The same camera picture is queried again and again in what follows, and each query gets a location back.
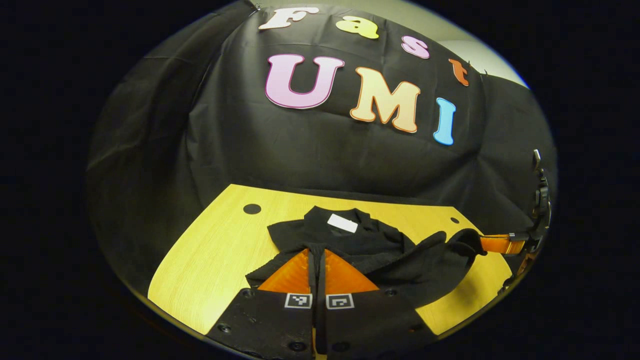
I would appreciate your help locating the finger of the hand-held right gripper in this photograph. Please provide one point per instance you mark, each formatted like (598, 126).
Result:
(500, 244)

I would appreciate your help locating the black backdrop cloth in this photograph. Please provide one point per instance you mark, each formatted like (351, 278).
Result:
(325, 160)

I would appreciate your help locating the black button shirt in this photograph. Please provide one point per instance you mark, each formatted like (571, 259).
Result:
(400, 270)

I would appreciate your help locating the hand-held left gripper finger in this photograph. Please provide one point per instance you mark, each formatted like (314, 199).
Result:
(313, 325)
(323, 325)

